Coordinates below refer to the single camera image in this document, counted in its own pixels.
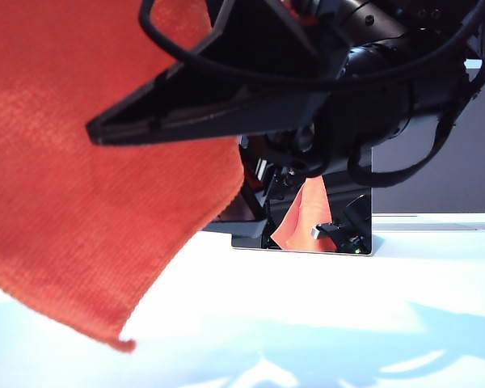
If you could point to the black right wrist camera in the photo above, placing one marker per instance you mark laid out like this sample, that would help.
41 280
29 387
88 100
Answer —
307 135

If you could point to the grey-brown fabric desk divider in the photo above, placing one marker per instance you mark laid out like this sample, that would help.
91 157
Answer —
428 169

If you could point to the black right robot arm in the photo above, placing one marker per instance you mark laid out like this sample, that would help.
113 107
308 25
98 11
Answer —
372 16

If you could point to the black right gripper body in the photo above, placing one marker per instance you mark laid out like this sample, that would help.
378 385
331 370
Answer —
372 97

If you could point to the orange microfibre cloth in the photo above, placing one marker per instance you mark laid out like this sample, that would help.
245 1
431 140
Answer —
85 222

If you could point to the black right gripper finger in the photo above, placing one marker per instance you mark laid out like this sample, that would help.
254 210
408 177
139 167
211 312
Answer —
186 117

